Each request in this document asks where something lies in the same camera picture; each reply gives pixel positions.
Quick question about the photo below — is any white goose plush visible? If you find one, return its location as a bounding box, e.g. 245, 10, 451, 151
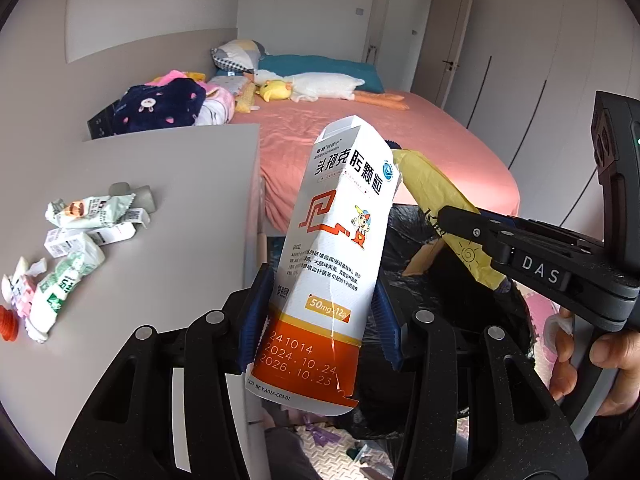
251, 70, 407, 112

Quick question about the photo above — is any grey nightstand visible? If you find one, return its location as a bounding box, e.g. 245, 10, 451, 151
0, 122, 268, 476

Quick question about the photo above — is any small white carton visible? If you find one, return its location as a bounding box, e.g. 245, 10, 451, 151
44, 225, 137, 257

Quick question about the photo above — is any yellow duck plush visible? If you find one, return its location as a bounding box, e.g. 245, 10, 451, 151
255, 78, 294, 104

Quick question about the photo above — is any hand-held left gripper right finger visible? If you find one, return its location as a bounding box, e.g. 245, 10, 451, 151
370, 280, 588, 480

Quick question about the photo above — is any bin with black bag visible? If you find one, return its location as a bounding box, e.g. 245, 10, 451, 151
345, 202, 543, 443

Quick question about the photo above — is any person's right hand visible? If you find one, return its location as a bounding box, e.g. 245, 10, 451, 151
547, 305, 640, 417

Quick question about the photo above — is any red bottle cap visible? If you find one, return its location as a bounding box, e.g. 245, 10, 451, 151
0, 305, 22, 342

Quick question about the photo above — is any black switch panel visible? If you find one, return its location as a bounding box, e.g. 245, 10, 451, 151
87, 100, 124, 141

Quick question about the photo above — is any long yellow plush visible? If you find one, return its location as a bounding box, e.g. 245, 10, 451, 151
234, 79, 260, 114

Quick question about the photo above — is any patterned grey yellow pillow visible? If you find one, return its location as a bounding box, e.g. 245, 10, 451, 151
210, 39, 272, 74

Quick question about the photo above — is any navy fleece garment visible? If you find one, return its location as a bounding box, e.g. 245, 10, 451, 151
111, 78, 208, 137

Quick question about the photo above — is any white orange medicine box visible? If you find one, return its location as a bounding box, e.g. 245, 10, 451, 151
244, 115, 403, 417

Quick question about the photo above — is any pink white crumpled packet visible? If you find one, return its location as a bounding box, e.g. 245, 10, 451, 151
0, 257, 50, 322

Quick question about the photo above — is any crumpled green white packet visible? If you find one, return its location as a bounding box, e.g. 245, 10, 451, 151
100, 194, 152, 232

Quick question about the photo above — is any bed with pink sheet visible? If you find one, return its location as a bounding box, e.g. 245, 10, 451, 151
227, 85, 522, 237

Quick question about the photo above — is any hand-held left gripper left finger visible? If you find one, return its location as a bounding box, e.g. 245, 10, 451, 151
55, 262, 276, 480

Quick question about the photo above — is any white room door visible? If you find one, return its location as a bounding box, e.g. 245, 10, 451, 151
434, 0, 495, 128

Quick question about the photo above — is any teal pillow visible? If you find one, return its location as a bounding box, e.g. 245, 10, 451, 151
256, 54, 387, 94

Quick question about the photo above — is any crumpled packet with face print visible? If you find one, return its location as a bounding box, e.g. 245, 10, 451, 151
45, 196, 110, 229

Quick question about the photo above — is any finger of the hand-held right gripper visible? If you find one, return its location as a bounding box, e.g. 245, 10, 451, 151
479, 211, 607, 251
435, 205, 512, 266

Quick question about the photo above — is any yellow plastic wrapper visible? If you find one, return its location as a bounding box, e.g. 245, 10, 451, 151
390, 147, 517, 292

